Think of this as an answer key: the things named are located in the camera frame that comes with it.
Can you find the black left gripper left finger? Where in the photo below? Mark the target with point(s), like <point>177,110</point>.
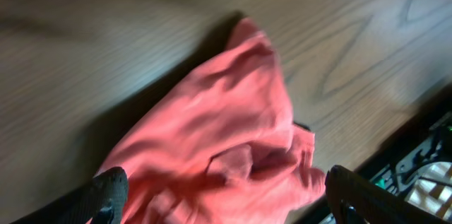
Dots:
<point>101,200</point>

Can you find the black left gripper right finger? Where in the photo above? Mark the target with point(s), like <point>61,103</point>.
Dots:
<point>345,188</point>

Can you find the red soccer t-shirt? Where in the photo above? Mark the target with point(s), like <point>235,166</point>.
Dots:
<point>221,146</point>

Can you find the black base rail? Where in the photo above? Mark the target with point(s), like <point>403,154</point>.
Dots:
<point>414,164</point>

